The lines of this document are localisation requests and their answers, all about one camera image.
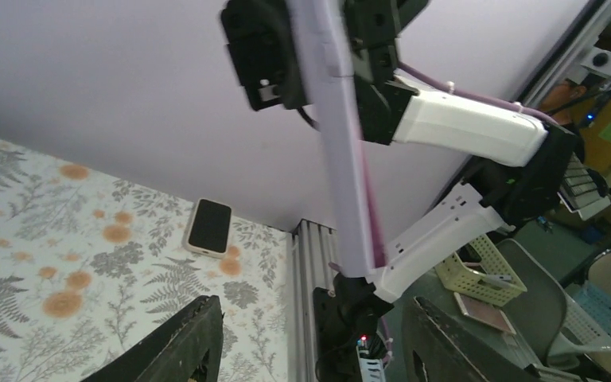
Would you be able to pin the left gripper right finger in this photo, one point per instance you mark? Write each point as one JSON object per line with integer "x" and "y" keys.
{"x": 438, "y": 348}

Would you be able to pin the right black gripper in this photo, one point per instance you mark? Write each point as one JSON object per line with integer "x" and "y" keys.
{"x": 264, "y": 57}

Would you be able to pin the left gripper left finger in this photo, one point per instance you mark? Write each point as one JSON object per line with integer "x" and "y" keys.
{"x": 188, "y": 346}

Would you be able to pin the lilac phone case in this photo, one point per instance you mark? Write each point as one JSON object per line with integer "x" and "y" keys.
{"x": 324, "y": 57}

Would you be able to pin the black phone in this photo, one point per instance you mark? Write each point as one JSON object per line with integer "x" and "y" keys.
{"x": 378, "y": 250}
{"x": 208, "y": 230}

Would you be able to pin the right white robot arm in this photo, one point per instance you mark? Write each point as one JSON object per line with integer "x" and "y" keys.
{"x": 517, "y": 160}

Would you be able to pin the cream plastic basket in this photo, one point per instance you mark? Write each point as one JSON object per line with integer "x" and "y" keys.
{"x": 479, "y": 270}

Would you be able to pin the grey office chair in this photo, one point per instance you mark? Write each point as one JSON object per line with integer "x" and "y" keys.
{"x": 557, "y": 329}

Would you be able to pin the floral table mat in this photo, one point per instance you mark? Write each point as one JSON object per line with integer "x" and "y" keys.
{"x": 90, "y": 264}

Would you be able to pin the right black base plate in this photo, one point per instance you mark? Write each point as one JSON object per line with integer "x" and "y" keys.
{"x": 347, "y": 349}

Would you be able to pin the aluminium rail frame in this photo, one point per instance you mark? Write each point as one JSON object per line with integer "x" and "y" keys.
{"x": 311, "y": 249}

